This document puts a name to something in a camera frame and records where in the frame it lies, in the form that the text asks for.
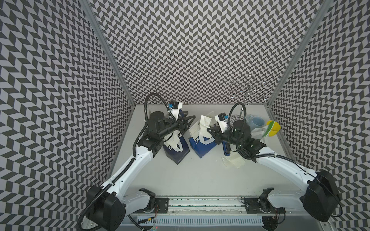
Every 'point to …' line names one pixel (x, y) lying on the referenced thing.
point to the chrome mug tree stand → (249, 91)
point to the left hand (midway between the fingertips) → (191, 116)
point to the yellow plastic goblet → (275, 129)
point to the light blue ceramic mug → (254, 122)
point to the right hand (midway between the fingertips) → (208, 131)
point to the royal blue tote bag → (201, 141)
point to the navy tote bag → (175, 147)
